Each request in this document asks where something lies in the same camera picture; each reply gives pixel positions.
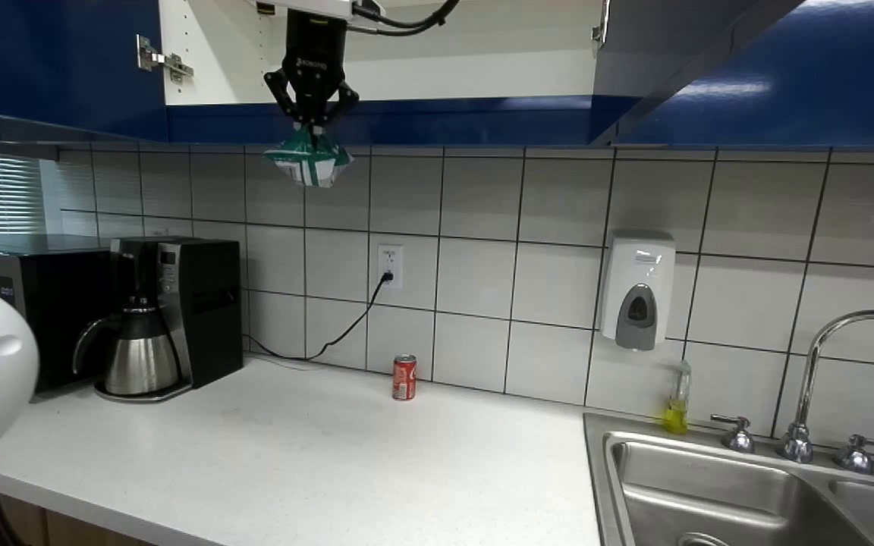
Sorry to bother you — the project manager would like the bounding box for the steel coffee carafe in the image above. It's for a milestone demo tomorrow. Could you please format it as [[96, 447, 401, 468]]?
[[73, 303, 182, 402]]

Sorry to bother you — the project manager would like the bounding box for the yellow dish soap bottle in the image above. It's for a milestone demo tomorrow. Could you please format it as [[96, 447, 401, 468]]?
[[660, 364, 692, 437]]

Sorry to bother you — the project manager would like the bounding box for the black power cord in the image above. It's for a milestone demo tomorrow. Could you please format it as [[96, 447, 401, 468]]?
[[239, 268, 397, 364]]

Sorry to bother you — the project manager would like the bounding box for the blue open cabinet door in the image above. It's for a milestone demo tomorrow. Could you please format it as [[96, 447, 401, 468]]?
[[588, 0, 800, 147]]

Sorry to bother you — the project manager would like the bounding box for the white wall soap dispenser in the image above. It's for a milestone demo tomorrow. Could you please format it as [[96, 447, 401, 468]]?
[[600, 236, 677, 353]]

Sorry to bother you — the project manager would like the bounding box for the red soda can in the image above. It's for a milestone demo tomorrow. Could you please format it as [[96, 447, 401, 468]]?
[[392, 354, 417, 402]]

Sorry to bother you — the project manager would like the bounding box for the blue upper cabinet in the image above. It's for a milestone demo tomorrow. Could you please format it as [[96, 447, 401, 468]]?
[[0, 0, 874, 148]]

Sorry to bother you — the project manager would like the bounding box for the white wall outlet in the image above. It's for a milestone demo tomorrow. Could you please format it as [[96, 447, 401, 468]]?
[[376, 243, 405, 291]]

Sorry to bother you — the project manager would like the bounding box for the metal cabinet hinge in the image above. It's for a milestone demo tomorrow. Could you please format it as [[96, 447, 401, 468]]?
[[133, 34, 191, 83]]

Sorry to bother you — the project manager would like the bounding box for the chrome faucet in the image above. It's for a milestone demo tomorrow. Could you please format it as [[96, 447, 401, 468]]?
[[685, 313, 874, 449]]

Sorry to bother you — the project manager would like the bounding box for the black steel coffee maker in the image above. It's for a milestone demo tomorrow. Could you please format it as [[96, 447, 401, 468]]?
[[112, 236, 244, 387]]

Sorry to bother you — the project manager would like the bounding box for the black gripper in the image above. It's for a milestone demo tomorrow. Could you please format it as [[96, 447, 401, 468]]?
[[264, 8, 357, 135]]

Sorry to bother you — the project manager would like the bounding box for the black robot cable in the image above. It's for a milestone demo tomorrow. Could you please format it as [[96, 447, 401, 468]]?
[[350, 0, 463, 41]]

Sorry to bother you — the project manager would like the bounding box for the black microwave oven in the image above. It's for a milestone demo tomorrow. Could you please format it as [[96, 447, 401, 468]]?
[[0, 234, 112, 395]]

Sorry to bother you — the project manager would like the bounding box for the green snack packet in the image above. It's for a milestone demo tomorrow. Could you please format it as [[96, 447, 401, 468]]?
[[268, 129, 351, 188]]

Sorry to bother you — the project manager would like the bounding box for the stainless steel sink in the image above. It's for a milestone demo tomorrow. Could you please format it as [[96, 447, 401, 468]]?
[[583, 412, 874, 546]]

